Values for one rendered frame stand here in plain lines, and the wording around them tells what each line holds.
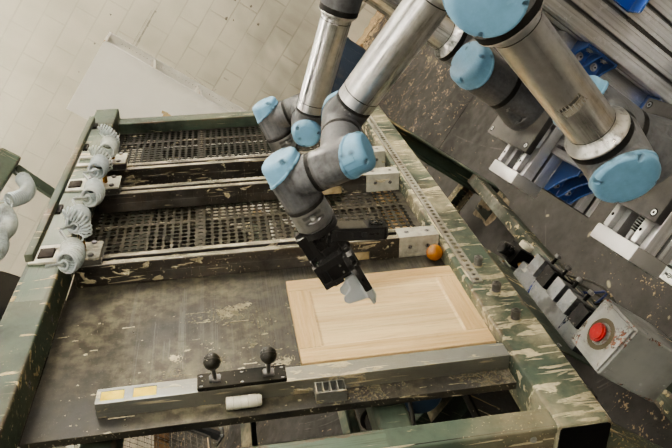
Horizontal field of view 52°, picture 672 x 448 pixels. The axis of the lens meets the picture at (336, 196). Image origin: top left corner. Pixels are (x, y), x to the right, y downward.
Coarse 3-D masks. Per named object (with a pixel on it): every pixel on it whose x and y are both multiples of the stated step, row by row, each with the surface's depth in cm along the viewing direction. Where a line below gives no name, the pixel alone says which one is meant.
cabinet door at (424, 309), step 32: (288, 288) 196; (320, 288) 195; (384, 288) 196; (416, 288) 196; (448, 288) 195; (320, 320) 182; (352, 320) 182; (384, 320) 182; (416, 320) 182; (448, 320) 182; (480, 320) 181; (320, 352) 169; (352, 352) 169; (384, 352) 169
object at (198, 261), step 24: (72, 216) 193; (96, 240) 202; (264, 240) 210; (288, 240) 210; (360, 240) 210; (384, 240) 210; (408, 240) 212; (432, 240) 213; (96, 264) 198; (120, 264) 199; (144, 264) 200; (168, 264) 201; (192, 264) 203; (216, 264) 204; (240, 264) 205; (264, 264) 207; (288, 264) 208
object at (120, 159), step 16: (96, 128) 255; (112, 128) 258; (112, 160) 260; (176, 160) 269; (192, 160) 269; (208, 160) 269; (224, 160) 268; (240, 160) 268; (256, 160) 269; (384, 160) 278; (128, 176) 262; (144, 176) 264; (160, 176) 265; (176, 176) 266; (192, 176) 267; (208, 176) 268; (224, 176) 269; (240, 176) 270; (256, 176) 271
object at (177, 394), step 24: (360, 360) 163; (384, 360) 163; (408, 360) 163; (432, 360) 163; (456, 360) 163; (480, 360) 164; (504, 360) 165; (144, 384) 156; (168, 384) 156; (192, 384) 156; (264, 384) 156; (288, 384) 157; (312, 384) 158; (360, 384) 161; (96, 408) 151; (120, 408) 152; (144, 408) 153; (168, 408) 154
